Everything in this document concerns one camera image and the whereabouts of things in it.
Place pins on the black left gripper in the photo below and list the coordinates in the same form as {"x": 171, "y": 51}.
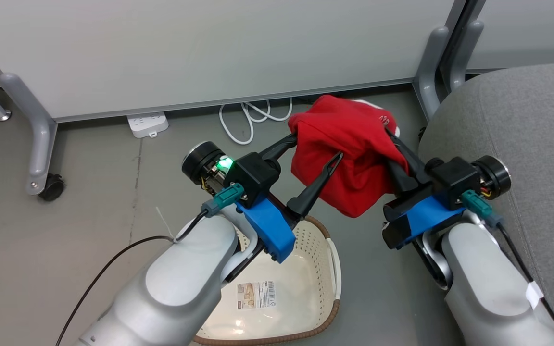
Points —
{"x": 253, "y": 175}

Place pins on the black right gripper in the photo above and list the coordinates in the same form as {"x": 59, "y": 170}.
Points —
{"x": 455, "y": 180}

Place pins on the red clothing item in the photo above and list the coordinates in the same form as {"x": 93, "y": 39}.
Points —
{"x": 349, "y": 144}

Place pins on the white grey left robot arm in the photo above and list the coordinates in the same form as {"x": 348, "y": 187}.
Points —
{"x": 176, "y": 283}

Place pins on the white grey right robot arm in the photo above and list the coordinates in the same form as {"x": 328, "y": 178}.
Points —
{"x": 488, "y": 278}

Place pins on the cream plastic laundry basket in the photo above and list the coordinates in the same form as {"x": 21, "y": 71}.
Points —
{"x": 301, "y": 269}

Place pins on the printed basket label sticker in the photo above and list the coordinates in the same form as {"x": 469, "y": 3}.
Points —
{"x": 257, "y": 294}

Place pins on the grey upright partition leg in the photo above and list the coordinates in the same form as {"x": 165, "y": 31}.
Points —
{"x": 464, "y": 53}
{"x": 431, "y": 72}

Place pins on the grey fabric sofa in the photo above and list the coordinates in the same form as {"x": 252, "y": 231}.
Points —
{"x": 536, "y": 144}

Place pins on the white zip tie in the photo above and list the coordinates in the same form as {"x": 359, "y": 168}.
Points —
{"x": 165, "y": 223}

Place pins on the large white partition panel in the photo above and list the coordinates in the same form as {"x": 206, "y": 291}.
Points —
{"x": 209, "y": 48}

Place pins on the white power strip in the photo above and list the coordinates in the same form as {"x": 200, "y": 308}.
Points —
{"x": 147, "y": 123}

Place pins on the narrow white partition panel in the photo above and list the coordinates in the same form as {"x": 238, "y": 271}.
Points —
{"x": 527, "y": 29}

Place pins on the black caster wheel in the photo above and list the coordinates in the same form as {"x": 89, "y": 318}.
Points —
{"x": 52, "y": 188}

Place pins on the grey partition leg with caster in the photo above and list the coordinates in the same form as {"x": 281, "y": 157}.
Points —
{"x": 39, "y": 129}

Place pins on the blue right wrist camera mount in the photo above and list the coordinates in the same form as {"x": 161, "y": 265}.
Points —
{"x": 426, "y": 216}

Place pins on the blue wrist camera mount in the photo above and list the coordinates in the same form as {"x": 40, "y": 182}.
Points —
{"x": 270, "y": 226}
{"x": 426, "y": 216}

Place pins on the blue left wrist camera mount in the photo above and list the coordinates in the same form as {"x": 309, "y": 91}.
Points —
{"x": 270, "y": 226}

